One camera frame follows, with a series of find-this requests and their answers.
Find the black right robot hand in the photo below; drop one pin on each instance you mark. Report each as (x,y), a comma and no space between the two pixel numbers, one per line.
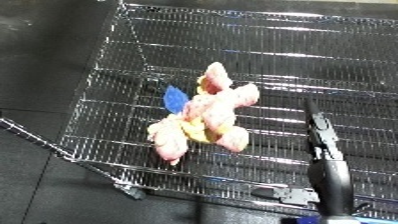
(329,173)

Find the pink and yellow soft toy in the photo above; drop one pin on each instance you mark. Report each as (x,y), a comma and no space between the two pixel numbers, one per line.
(207,115)

